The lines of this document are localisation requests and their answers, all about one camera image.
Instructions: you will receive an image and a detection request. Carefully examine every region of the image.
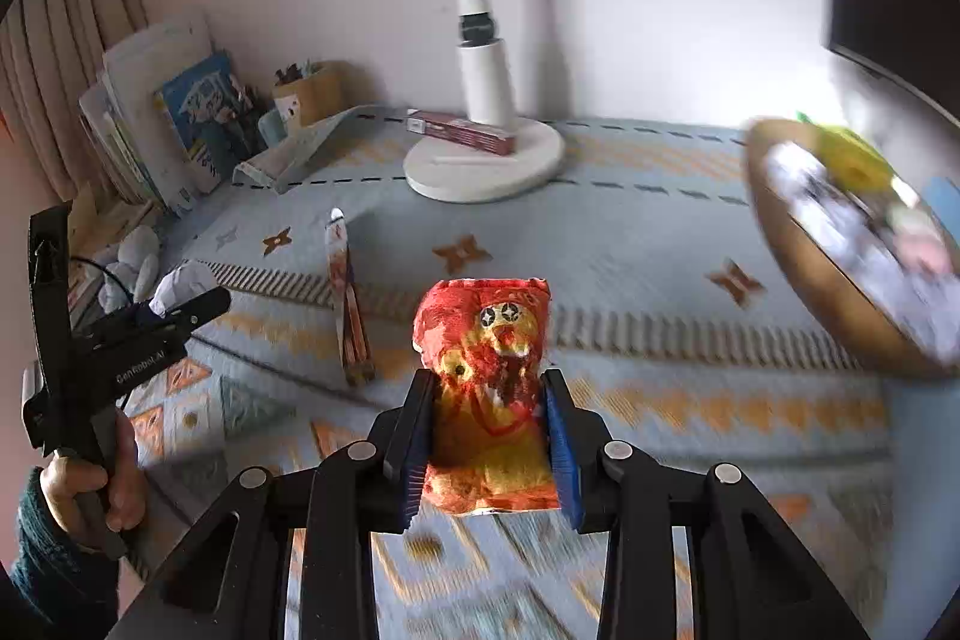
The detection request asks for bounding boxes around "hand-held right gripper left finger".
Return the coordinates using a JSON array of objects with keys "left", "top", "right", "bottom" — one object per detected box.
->
[{"left": 105, "top": 368, "right": 439, "bottom": 640}]

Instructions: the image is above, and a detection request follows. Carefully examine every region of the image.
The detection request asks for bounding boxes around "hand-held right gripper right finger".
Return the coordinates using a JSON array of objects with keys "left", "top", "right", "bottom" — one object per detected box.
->
[{"left": 540, "top": 367, "right": 875, "bottom": 640}]

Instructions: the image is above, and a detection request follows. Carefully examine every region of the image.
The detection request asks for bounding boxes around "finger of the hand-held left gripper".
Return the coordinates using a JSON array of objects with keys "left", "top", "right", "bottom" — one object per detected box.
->
[
  {"left": 92, "top": 301, "right": 164, "bottom": 342},
  {"left": 160, "top": 286, "right": 233, "bottom": 336}
]

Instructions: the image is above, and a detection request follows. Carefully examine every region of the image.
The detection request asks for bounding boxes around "white paper ball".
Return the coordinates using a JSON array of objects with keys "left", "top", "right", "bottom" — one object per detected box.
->
[{"left": 152, "top": 261, "right": 215, "bottom": 315}]

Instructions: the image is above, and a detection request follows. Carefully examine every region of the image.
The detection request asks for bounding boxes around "orange snack packet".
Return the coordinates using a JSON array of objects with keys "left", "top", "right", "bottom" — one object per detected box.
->
[{"left": 411, "top": 276, "right": 563, "bottom": 515}]

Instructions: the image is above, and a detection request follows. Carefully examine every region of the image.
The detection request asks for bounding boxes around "dark red long pen box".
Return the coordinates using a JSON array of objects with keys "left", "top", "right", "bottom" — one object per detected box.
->
[{"left": 324, "top": 206, "right": 376, "bottom": 386}]

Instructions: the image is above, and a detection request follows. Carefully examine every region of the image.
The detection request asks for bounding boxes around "brown round bowl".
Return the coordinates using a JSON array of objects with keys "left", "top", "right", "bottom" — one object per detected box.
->
[{"left": 742, "top": 116, "right": 960, "bottom": 380}]

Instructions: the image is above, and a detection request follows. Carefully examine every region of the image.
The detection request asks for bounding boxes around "person's left forearm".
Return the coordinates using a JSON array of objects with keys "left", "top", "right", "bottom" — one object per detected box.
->
[{"left": 0, "top": 466, "right": 125, "bottom": 640}]

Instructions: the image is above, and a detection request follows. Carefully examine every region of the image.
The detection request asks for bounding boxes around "person's left hand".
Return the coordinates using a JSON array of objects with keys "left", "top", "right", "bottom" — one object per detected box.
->
[{"left": 40, "top": 413, "right": 146, "bottom": 549}]

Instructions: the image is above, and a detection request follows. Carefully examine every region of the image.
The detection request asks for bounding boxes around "white plush toy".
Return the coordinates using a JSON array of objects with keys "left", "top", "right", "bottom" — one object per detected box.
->
[{"left": 97, "top": 226, "right": 162, "bottom": 311}]

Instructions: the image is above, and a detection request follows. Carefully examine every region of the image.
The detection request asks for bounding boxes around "pale green container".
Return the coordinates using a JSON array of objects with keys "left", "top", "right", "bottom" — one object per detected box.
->
[{"left": 257, "top": 109, "right": 290, "bottom": 150}]

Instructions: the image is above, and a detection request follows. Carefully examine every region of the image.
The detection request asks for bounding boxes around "blue cover book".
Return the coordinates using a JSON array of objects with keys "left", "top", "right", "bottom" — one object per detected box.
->
[{"left": 154, "top": 51, "right": 260, "bottom": 191}]

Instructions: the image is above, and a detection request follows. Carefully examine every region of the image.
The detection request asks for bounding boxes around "black mesh pen holder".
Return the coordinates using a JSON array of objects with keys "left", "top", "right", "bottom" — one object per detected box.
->
[{"left": 229, "top": 74, "right": 267, "bottom": 157}]

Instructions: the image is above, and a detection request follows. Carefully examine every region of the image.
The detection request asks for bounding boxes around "patterned woven table mat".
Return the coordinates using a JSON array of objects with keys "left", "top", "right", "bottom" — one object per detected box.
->
[{"left": 120, "top": 104, "right": 912, "bottom": 640}]

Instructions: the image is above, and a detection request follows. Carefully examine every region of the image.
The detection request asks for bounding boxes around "stack of white books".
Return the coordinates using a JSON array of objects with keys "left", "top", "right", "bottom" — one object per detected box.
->
[{"left": 79, "top": 6, "right": 218, "bottom": 217}]

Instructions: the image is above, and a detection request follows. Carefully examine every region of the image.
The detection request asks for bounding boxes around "tan pen holder box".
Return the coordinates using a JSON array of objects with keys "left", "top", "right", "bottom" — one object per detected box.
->
[{"left": 271, "top": 59, "right": 353, "bottom": 131}]

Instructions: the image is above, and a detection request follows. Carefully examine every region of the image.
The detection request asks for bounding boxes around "beige pleated curtain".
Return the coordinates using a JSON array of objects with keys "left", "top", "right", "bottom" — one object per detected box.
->
[{"left": 0, "top": 0, "right": 151, "bottom": 214}]

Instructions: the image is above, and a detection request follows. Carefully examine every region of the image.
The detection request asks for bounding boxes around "red white long pen box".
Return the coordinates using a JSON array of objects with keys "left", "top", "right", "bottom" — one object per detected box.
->
[{"left": 405, "top": 109, "right": 517, "bottom": 155}]

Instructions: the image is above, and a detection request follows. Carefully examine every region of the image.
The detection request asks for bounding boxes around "white desk lamp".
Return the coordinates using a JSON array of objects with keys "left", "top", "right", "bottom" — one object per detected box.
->
[{"left": 403, "top": 0, "right": 565, "bottom": 205}]

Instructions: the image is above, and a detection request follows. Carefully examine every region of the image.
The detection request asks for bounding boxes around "three colour dango plush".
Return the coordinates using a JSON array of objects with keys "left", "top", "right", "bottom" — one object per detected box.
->
[{"left": 885, "top": 209, "right": 957, "bottom": 274}]

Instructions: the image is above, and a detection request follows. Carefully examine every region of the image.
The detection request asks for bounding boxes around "yellow green plush toy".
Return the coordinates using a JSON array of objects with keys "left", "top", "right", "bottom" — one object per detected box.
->
[{"left": 795, "top": 111, "right": 901, "bottom": 195}]

